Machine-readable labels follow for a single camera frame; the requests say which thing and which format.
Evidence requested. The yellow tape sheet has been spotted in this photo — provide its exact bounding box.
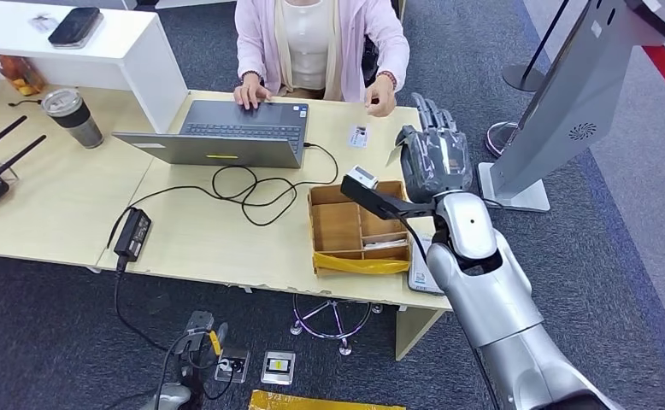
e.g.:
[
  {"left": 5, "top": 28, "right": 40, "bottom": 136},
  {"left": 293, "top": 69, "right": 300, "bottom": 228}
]
[{"left": 248, "top": 389, "right": 407, "bottom": 410}]

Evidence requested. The orange snack bag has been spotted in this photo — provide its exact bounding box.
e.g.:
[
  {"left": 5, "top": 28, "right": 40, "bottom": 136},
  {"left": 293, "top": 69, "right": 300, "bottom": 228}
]
[{"left": 0, "top": 53, "right": 48, "bottom": 97}]

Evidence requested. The clear plastic wrapper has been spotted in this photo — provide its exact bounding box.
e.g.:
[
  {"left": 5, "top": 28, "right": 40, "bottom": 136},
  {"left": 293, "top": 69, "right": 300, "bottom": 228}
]
[{"left": 28, "top": 13, "right": 61, "bottom": 34}]

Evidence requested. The black mains cable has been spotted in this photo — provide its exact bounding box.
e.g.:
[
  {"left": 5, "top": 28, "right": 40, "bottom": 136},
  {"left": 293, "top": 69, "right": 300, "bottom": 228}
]
[{"left": 112, "top": 257, "right": 169, "bottom": 352}]

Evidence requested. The wrist camera black bracket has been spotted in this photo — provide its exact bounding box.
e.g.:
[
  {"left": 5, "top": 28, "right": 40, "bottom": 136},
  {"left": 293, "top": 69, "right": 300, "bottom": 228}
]
[
  {"left": 340, "top": 165, "right": 438, "bottom": 222},
  {"left": 174, "top": 311, "right": 215, "bottom": 354}
]

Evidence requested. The person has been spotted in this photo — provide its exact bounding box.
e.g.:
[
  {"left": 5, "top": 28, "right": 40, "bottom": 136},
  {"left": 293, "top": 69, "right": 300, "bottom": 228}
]
[{"left": 232, "top": 0, "right": 411, "bottom": 118}]

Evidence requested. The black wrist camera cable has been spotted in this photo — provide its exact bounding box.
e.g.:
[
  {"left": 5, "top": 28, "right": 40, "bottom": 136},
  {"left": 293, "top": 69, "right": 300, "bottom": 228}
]
[{"left": 400, "top": 214, "right": 501, "bottom": 410}]

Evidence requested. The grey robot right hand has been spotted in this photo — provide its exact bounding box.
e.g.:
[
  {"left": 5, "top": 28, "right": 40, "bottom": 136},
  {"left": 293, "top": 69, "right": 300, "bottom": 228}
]
[{"left": 394, "top": 91, "right": 474, "bottom": 205}]

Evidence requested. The chrome stanchion base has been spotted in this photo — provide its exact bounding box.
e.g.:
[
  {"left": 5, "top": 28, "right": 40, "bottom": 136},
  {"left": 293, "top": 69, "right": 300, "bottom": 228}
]
[{"left": 484, "top": 120, "right": 521, "bottom": 158}]

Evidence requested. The white card reader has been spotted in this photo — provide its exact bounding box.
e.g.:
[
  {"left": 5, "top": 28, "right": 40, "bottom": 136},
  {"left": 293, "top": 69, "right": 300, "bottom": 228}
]
[{"left": 407, "top": 234, "right": 445, "bottom": 296}]

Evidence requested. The person's left hand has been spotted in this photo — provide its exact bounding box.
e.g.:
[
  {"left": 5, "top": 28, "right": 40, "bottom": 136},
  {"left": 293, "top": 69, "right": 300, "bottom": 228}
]
[{"left": 364, "top": 73, "right": 397, "bottom": 118}]

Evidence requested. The steel floor box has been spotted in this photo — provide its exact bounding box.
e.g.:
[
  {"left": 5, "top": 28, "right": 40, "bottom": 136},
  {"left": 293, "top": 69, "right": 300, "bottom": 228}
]
[{"left": 260, "top": 349, "right": 297, "bottom": 386}]

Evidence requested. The chrome stool base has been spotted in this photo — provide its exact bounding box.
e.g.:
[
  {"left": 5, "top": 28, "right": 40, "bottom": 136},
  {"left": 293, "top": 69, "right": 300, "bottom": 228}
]
[{"left": 291, "top": 294, "right": 385, "bottom": 358}]

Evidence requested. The silver kiosk stand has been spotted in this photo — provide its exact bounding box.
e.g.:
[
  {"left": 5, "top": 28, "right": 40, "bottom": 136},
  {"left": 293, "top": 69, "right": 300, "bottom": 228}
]
[{"left": 476, "top": 0, "right": 665, "bottom": 214}]

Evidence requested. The black stanchion post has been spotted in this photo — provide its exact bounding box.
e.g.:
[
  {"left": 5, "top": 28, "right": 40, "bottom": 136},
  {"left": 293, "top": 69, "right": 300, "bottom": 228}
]
[{"left": 502, "top": 0, "right": 574, "bottom": 93}]

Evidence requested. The wooden divided box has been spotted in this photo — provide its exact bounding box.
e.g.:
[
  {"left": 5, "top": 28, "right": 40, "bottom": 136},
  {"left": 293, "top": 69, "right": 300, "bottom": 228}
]
[{"left": 308, "top": 179, "right": 413, "bottom": 278}]

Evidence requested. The steel floor socket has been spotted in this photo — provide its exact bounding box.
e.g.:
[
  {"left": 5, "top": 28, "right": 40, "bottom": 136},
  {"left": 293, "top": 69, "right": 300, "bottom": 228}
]
[{"left": 214, "top": 346, "right": 251, "bottom": 384}]

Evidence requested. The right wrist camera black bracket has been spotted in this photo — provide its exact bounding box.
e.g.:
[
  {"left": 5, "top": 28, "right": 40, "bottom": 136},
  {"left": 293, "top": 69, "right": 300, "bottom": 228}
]
[{"left": 340, "top": 165, "right": 438, "bottom": 222}]

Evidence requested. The black office chair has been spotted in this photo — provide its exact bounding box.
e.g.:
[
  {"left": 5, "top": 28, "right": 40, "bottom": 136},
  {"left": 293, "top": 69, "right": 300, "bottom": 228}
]
[{"left": 362, "top": 39, "right": 380, "bottom": 86}]

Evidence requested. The black laptop power cable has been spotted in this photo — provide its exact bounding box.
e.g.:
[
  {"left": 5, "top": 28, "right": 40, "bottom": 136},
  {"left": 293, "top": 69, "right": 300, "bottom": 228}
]
[{"left": 105, "top": 141, "right": 340, "bottom": 250}]

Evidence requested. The white card stack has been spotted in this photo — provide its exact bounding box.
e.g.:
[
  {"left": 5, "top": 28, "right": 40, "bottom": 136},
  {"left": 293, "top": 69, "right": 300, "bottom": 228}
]
[{"left": 363, "top": 238, "right": 409, "bottom": 251}]

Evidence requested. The white desk shelf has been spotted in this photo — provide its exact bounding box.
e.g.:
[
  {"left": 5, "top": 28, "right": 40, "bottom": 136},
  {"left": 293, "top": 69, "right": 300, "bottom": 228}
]
[{"left": 0, "top": 0, "right": 189, "bottom": 135}]

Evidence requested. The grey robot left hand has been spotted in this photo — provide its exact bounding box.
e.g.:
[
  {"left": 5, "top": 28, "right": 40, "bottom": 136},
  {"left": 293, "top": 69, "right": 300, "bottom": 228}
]
[{"left": 182, "top": 322, "right": 230, "bottom": 410}]

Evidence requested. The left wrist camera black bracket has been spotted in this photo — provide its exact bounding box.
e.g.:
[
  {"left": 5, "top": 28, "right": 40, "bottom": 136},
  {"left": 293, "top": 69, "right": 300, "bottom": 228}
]
[{"left": 174, "top": 311, "right": 215, "bottom": 354}]

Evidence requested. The white ID card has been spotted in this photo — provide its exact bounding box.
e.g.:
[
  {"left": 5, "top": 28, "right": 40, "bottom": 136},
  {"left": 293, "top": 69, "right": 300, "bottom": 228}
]
[{"left": 347, "top": 124, "right": 369, "bottom": 149}]

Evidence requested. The person's right hand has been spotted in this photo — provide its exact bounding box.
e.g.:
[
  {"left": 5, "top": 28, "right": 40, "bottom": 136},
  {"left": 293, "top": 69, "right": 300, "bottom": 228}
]
[{"left": 232, "top": 79, "right": 273, "bottom": 111}]

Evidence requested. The black power adapter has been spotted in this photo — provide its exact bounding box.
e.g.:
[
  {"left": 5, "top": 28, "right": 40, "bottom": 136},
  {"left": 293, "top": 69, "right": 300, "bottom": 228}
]
[{"left": 112, "top": 208, "right": 153, "bottom": 262}]

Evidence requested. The grey laptop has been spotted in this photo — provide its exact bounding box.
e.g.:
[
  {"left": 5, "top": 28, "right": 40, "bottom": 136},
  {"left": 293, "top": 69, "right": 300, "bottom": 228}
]
[{"left": 111, "top": 100, "right": 311, "bottom": 170}]

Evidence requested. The black phone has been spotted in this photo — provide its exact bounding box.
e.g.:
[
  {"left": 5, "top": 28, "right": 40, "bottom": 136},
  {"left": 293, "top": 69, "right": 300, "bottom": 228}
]
[{"left": 48, "top": 6, "right": 105, "bottom": 50}]

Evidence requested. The steel tumbler with lid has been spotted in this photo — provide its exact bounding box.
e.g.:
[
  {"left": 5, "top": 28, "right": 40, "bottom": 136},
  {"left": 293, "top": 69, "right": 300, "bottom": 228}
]
[{"left": 41, "top": 87, "right": 105, "bottom": 149}]

